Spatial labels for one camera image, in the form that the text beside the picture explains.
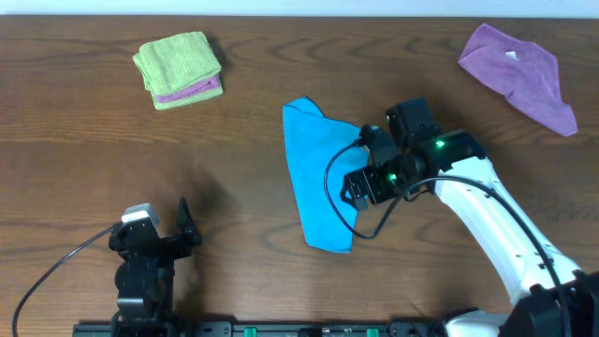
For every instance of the blue microfibre cloth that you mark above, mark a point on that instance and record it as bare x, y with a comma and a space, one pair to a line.
317, 165

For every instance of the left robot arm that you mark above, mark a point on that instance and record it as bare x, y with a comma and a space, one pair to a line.
145, 279

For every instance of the bottom green folded cloth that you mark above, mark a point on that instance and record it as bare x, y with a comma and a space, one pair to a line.
188, 100

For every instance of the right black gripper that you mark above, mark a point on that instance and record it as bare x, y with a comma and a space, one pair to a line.
355, 188

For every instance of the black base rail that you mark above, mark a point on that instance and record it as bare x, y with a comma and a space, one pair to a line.
398, 328

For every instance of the purple folded cloth in stack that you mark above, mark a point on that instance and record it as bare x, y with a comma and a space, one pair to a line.
197, 88

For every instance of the top green folded cloth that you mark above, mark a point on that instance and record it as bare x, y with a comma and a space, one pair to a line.
172, 64

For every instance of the purple crumpled cloth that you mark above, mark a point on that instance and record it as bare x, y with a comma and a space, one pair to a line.
525, 74

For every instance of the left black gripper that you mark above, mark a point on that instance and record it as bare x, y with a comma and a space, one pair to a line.
159, 244

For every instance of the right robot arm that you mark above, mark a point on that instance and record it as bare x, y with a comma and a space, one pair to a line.
551, 295

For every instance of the green folded cloth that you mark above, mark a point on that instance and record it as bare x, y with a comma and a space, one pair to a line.
188, 100
172, 64

